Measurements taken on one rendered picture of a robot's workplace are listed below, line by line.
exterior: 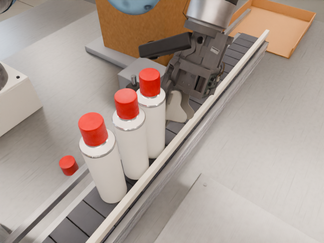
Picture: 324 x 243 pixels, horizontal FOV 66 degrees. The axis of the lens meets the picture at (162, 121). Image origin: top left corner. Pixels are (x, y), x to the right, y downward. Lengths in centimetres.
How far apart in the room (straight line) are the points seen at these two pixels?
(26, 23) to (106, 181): 90
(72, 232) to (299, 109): 63
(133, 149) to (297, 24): 92
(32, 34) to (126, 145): 78
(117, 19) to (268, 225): 65
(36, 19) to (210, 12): 89
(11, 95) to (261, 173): 61
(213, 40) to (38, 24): 85
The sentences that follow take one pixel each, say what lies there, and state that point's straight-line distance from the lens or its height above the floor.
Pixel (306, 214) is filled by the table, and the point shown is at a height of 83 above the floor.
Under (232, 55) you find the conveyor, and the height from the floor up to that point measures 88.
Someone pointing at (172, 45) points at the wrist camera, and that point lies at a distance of 47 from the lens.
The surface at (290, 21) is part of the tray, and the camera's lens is 119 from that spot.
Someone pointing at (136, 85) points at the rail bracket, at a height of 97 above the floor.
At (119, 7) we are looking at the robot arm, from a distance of 33.
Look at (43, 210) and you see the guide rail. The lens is 43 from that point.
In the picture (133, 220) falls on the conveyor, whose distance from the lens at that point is 50.
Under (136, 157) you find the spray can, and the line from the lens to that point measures 43.
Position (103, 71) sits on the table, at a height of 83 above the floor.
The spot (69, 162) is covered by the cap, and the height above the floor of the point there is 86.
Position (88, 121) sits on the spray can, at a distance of 33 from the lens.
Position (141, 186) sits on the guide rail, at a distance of 46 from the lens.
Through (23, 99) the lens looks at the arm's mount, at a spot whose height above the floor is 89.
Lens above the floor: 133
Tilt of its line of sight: 49 degrees down
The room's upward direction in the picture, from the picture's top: straight up
